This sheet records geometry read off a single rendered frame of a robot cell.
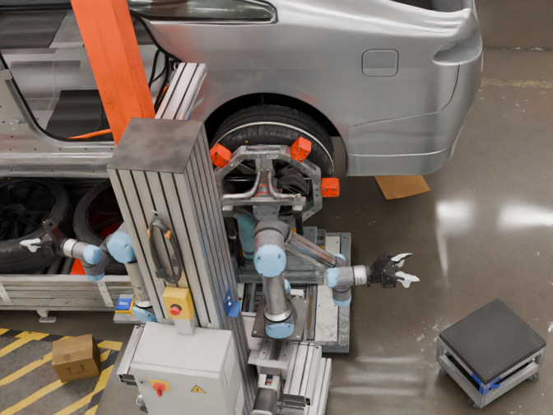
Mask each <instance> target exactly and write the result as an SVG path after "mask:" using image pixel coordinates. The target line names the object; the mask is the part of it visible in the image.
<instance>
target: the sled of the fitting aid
mask: <svg viewBox="0 0 553 415"><path fill-rule="evenodd" d="M316 245H317V246H318V247H320V248H322V249H324V250H325V248H326V230H325V229H317V240H316ZM245 260H246V258H245V257H244V256H243V249H242V244H241V247H240V253H239V265H238V270H239V276H238V282H239V283H263V279H262V275H260V274H259V273H258V271H257V269H246V267H245ZM284 278H285V279H286V280H287V281H288V282H289V283H323V282H324V271H323V270H322V269H320V268H318V267H316V266H315V268H314V269H286V270H285V271H284Z"/></svg>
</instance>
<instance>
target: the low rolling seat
mask: <svg viewBox="0 0 553 415"><path fill-rule="evenodd" d="M546 349H547V345H546V340H544V339H543V338H542V337H541V336H540V335H539V334H538V333H537V332H536V331H535V330H534V329H532V328H531V327H530V326H529V325H528V324H527V323H526V322H525V321H524V320H523V319H522V318H520V317H519V316H518V315H517V314H516V313H515V312H514V311H513V310H512V309H511V308H510V307H508V306H507V305H506V304H505V303H504V302H503V301H502V300H501V299H500V298H499V297H498V298H496V299H494V300H493V301H491V302H489V303H488V304H486V305H484V306H482V307H481V308H480V309H478V310H476V311H474V312H472V313H471V314H469V315H468V316H466V317H464V318H463V319H460V320H459V321H458V322H456V323H455V324H452V325H451V326H449V327H447V328H446V329H444V330H443V331H441V332H440V333H439V336H438V337H437V344H436V353H435V360H436V361H437V362H438V363H439V364H440V365H441V367H440V370H439V375H440V376H442V377H445V376H446V374H447V373H449V375H450V376H451V377H452V378H453V379H454V380H455V381H456V382H457V383H458V384H459V386H460V387H461V388H462V389H463V390H464V391H465V392H466V393H467V394H468V396H469V397H470V399H469V400H468V406H469V407H470V408H474V409H478V408H482V407H484V406H486V405H487V404H488V403H490V402H492V401H493V400H495V399H497V398H498V397H499V396H500V395H502V394H504V393H505V392H507V391H509V390H510V389H512V388H513V387H514V386H516V385H518V384H519V383H521V382H522V381H524V380H526V379H527V380H530V381H536V380H537V378H538V374H537V372H538V370H540V369H541V366H542V363H543V360H544V356H545V354H546Z"/></svg>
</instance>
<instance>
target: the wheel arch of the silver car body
mask: <svg viewBox="0 0 553 415"><path fill-rule="evenodd" d="M259 93H263V103H266V104H267V105H280V106H282V105H283V106H286V107H291V108H293V109H296V110H299V111H301V112H304V113H306V114H307V115H309V116H311V117H312V118H313V119H315V120H316V121H318V122H319V123H320V124H321V125H322V126H323V127H324V129H325V130H326V131H327V132H328V135H329V136H330V137H342V141H343V142H344V145H345V148H346V176H348V174H349V169H350V158H349V152H348V149H347V146H346V142H345V140H344V138H343V136H342V134H341V132H340V130H339V129H338V127H337V126H336V125H335V123H334V122H333V121H331V119H330V118H329V117H328V116H327V115H326V114H325V113H324V112H322V111H321V110H320V109H318V108H317V107H315V106H314V105H312V104H310V103H309V102H307V101H305V100H302V99H300V98H298V97H295V96H291V95H287V94H284V93H279V92H272V91H257V92H250V93H246V94H243V95H239V96H235V97H233V98H231V99H228V100H227V101H225V102H223V103H221V104H220V105H218V106H217V107H216V108H215V109H214V110H213V111H212V112H211V113H210V114H209V115H208V116H207V117H206V118H205V119H204V121H203V122H204V126H205V130H206V135H207V142H208V146H209V148H210V145H211V142H212V141H213V138H214V135H215V133H216V130H217V129H218V128H219V126H220V125H221V124H222V123H223V122H224V121H225V120H226V119H227V118H228V117H230V116H231V115H232V114H234V113H236V112H237V111H240V110H242V109H243V104H244V98H245V96H246V95H248V97H247V100H246V103H245V107H244V108H245V109H246V108H248V107H253V106H257V104H259V103H260V101H259Z"/></svg>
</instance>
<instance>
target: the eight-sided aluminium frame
mask: <svg viewBox="0 0 553 415"><path fill-rule="evenodd" d="M290 150H291V147H288V146H287V145H256V146H248V145H245V146H240V147H239V148H237V150H236V151H235V152H233V153H232V154H231V158H230V162H229V163H228V164H227V165H226V166H225V167H224V168H223V169H221V168H220V167H218V166H217V168H215V170H214V176H215V180H216V187H217V192H218V196H219V198H223V196H224V194H227V193H226V189H225V181H224V177H225V176H226V175H227V174H228V173H230V172H231V171H232V170H233V169H234V168H235V167H236V166H237V165H238V164H239V163H240V162H242V161H243V160H255V159H283V160H285V161H287V162H288V163H290V164H291V165H293V166H294V167H295V168H297V169H298V170H300V171H301V172H303V173H304V174H306V175H307V176H308V177H310V178H311V179H312V182H313V193H314V199H312V200H311V201H310V202H308V203H307V204H306V205H304V214H303V216H302V221H305V220H306V219H308V218H309V217H311V216H312V215H313V214H315V213H316V212H318V211H319V210H320V209H321V208H322V205H323V197H322V196H321V170H320V168H319V167H317V165H315V164H314V163H312V162H311V161H309V160H307V159H306V158H305V159H304V160H303V161H302V162H298V161H296V160H295V159H292V158H290ZM243 215H250V216H252V217H253V218H254V224H255V227H256V226H257V225H258V224H259V223H260V222H262V221H259V220H258V219H257V218H256V217H255V216H254V215H253V214H252V213H251V212H249V211H247V210H245V209H244V208H242V207H241V206H235V213H234V216H233V217H234V218H235V219H237V220H238V218H239V217H241V216H243ZM275 220H278V221H282V222H284V223H285V224H287V225H288V226H289V227H290V228H291V229H294V228H295V218H294V217H293V214H292V215H291V216H278V217H277V218H276V219H275Z"/></svg>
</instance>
